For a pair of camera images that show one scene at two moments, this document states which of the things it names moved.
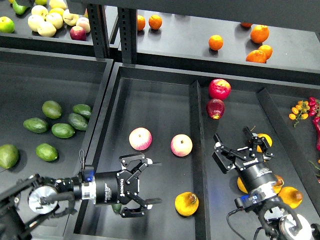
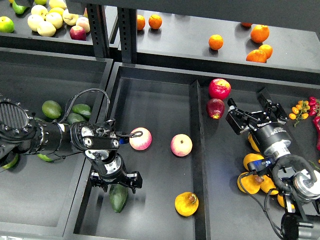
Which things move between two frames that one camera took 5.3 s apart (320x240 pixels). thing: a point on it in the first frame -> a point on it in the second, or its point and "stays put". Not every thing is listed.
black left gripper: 116,187 -> 116,173
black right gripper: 256,172 -> 271,137
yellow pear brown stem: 186,203 stays put
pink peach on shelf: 84,22 stays put
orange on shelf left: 141,22 stays put
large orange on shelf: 259,33 stays put
